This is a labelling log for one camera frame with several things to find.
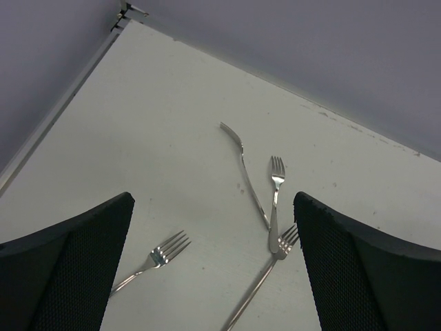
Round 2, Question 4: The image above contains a small steel fork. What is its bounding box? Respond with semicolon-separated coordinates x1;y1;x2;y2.
269;156;285;254

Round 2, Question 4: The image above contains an aluminium table edge rail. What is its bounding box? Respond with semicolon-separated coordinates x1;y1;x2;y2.
1;1;150;195

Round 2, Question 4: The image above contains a steel fork near left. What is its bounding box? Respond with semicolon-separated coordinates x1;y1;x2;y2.
109;230;191;298

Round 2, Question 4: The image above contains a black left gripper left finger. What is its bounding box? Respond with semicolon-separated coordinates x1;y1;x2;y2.
1;192;135;330

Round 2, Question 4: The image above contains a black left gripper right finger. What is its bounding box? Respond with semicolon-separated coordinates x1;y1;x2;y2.
293;192;440;330

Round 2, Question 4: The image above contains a long steel fork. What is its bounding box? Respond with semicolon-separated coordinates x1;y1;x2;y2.
222;224;299;331

